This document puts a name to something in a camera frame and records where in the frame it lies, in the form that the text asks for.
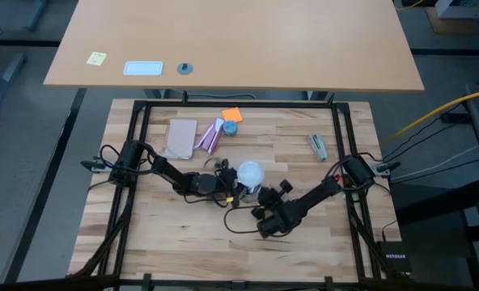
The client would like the chrome lamp socket base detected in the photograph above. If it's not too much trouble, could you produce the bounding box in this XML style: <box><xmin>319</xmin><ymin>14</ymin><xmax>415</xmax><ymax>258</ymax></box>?
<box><xmin>239</xmin><ymin>183</ymin><xmax>263</xmax><ymax>200</ymax></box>

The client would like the yellow sticky note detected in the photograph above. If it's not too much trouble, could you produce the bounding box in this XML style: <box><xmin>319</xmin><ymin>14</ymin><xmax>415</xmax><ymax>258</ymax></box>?
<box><xmin>86</xmin><ymin>51</ymin><xmax>108</xmax><ymax>67</ymax></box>

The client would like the yellow cable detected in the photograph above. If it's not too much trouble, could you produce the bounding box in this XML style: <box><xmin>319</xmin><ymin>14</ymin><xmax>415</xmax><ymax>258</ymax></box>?
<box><xmin>384</xmin><ymin>86</ymin><xmax>479</xmax><ymax>142</ymax></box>

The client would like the black lamp power cord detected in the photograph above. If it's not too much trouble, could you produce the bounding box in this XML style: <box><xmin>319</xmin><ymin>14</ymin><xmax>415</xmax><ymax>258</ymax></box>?
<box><xmin>223</xmin><ymin>204</ymin><xmax>273</xmax><ymax>235</ymax></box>

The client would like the black aluminium table frame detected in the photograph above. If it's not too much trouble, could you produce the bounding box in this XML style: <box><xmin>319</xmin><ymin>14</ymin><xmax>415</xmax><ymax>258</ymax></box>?
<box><xmin>67</xmin><ymin>91</ymin><xmax>410</xmax><ymax>291</ymax></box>

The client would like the grey desk foot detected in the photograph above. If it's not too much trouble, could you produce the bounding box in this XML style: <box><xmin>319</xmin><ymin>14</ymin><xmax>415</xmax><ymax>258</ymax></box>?
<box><xmin>0</xmin><ymin>52</ymin><xmax>28</xmax><ymax>130</ymax></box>

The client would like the white flood light bulb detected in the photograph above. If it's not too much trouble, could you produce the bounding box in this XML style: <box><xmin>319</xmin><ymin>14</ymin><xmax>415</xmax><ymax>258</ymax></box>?
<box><xmin>237</xmin><ymin>161</ymin><xmax>265</xmax><ymax>189</ymax></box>

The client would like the orange sticky note pad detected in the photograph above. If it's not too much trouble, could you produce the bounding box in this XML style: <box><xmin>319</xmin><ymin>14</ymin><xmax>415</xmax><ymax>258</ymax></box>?
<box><xmin>221</xmin><ymin>107</ymin><xmax>244</xmax><ymax>124</ymax></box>

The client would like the brown cardboard box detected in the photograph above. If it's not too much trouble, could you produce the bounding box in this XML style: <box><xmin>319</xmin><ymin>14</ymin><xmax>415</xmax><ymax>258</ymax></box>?
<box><xmin>425</xmin><ymin>6</ymin><xmax>479</xmax><ymax>36</ymax></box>

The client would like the blue patterned round tin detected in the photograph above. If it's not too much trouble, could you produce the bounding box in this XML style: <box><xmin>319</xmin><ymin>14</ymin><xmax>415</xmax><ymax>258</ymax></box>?
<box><xmin>222</xmin><ymin>120</ymin><xmax>239</xmax><ymax>137</ymax></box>

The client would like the tan laminate desk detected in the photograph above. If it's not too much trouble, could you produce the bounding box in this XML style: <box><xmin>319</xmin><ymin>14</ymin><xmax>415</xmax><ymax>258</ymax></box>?
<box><xmin>43</xmin><ymin>0</ymin><xmax>426</xmax><ymax>92</ymax></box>

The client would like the black Netgear network switch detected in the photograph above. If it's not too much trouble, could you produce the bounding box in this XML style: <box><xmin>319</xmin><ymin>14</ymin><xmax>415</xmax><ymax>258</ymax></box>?
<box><xmin>375</xmin><ymin>240</ymin><xmax>413</xmax><ymax>274</ymax></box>

